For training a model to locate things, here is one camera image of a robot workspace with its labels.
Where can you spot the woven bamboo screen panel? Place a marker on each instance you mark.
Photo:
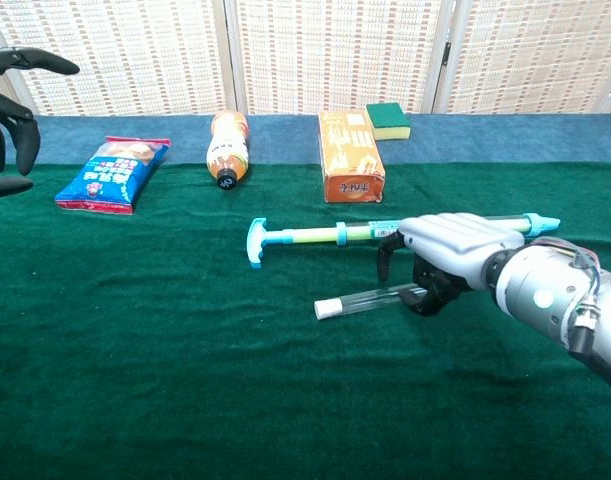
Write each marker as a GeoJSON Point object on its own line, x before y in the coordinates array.
{"type": "Point", "coordinates": [335, 50]}
{"type": "Point", "coordinates": [535, 50]}
{"type": "Point", "coordinates": [135, 55]}
{"type": "Point", "coordinates": [2, 87]}

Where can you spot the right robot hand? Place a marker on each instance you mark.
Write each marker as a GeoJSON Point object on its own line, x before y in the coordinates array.
{"type": "Point", "coordinates": [455, 240]}

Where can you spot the orange cardboard box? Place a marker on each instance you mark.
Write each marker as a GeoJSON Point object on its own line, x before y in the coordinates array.
{"type": "Point", "coordinates": [350, 155]}

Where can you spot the green yellow sponge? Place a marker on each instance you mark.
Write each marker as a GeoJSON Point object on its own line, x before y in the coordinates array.
{"type": "Point", "coordinates": [387, 117]}

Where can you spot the orange drink bottle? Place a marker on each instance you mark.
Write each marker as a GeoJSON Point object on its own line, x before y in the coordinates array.
{"type": "Point", "coordinates": [227, 147]}

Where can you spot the blue snack bag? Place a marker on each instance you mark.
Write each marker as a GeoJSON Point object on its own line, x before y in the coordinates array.
{"type": "Point", "coordinates": [107, 177]}

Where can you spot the dark green table cloth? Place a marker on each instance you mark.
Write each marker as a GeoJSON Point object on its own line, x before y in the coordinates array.
{"type": "Point", "coordinates": [235, 390]}

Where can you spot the white plastic cap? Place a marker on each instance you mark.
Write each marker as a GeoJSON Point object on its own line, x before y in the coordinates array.
{"type": "Point", "coordinates": [327, 308]}

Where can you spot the blue green water pump toy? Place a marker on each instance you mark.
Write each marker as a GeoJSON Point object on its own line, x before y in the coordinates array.
{"type": "Point", "coordinates": [310, 235]}

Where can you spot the blue table cloth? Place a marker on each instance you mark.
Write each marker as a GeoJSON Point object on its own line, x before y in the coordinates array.
{"type": "Point", "coordinates": [485, 137]}

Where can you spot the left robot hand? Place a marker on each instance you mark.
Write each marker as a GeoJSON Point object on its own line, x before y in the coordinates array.
{"type": "Point", "coordinates": [27, 135]}

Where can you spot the clear plastic tube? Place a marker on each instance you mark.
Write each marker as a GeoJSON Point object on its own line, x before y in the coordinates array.
{"type": "Point", "coordinates": [370, 300]}

